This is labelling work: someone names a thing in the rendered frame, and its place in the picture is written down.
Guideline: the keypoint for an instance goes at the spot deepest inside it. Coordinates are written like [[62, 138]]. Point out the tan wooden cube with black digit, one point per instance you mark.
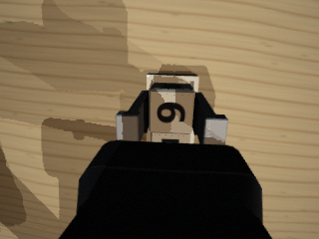
[[171, 107]]

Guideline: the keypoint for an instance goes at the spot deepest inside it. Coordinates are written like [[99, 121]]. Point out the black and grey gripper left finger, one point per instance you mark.
[[132, 124]]

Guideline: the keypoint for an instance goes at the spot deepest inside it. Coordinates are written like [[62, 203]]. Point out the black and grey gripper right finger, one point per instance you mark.
[[209, 127]]

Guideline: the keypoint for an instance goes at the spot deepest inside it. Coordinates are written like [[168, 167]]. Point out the beige cube with black number 2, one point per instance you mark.
[[170, 137]]

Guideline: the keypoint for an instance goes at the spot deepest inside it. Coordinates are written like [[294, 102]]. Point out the white shallow tray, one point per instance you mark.
[[172, 78]]

